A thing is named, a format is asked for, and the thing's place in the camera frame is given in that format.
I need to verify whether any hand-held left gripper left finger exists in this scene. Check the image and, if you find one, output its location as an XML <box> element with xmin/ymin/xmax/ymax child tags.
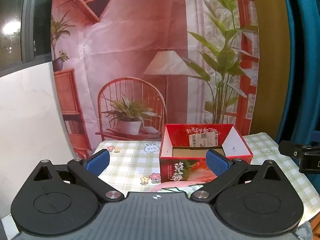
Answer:
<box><xmin>32</xmin><ymin>149</ymin><xmax>125</xmax><ymax>203</ymax></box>

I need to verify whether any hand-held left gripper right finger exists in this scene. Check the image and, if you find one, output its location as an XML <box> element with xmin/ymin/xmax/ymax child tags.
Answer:
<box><xmin>190</xmin><ymin>149</ymin><xmax>284</xmax><ymax>203</ymax></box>

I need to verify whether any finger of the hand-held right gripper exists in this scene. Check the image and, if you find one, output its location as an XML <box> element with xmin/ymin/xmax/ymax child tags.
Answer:
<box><xmin>279</xmin><ymin>140</ymin><xmax>307</xmax><ymax>159</ymax></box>

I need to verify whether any red strawberry print box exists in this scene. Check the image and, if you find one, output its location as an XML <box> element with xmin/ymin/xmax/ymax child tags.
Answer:
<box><xmin>159</xmin><ymin>123</ymin><xmax>254</xmax><ymax>185</ymax></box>

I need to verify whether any checked tablecloth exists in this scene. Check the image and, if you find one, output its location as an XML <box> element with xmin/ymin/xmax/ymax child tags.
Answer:
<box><xmin>91</xmin><ymin>132</ymin><xmax>320</xmax><ymax>227</ymax></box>

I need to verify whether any blue curtain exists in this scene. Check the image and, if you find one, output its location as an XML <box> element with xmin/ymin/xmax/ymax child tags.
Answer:
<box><xmin>274</xmin><ymin>0</ymin><xmax>320</xmax><ymax>145</ymax></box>

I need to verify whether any dark window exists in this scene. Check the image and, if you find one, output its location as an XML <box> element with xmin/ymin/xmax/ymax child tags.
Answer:
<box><xmin>0</xmin><ymin>0</ymin><xmax>57</xmax><ymax>77</ymax></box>

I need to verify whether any wall poster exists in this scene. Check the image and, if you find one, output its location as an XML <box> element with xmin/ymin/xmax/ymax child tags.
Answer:
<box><xmin>51</xmin><ymin>0</ymin><xmax>260</xmax><ymax>159</ymax></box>

